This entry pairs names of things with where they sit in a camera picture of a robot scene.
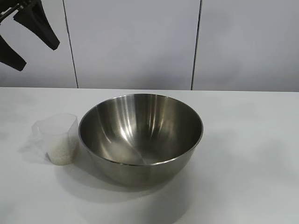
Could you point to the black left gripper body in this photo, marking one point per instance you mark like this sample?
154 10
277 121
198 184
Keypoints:
10 11

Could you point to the stainless steel mixing bowl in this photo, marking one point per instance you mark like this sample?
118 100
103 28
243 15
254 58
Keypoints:
140 168

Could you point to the white uncooked rice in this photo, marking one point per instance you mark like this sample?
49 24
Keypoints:
61 156

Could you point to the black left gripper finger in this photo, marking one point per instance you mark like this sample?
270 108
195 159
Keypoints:
38 25
11 57

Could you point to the translucent plastic measuring cup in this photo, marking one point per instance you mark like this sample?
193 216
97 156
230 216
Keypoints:
56 130

